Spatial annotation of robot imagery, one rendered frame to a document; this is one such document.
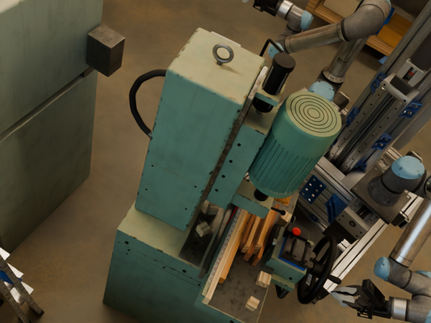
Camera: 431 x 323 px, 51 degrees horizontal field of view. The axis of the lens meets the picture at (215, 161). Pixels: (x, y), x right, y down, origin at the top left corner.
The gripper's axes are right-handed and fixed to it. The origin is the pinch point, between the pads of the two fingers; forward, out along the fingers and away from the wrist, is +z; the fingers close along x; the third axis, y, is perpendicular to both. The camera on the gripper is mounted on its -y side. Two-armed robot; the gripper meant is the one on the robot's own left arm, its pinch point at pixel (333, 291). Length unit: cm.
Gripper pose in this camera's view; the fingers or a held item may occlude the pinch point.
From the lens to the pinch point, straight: 177.8
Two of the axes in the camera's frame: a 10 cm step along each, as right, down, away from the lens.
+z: -9.1, -0.9, 4.1
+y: 2.1, 7.4, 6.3
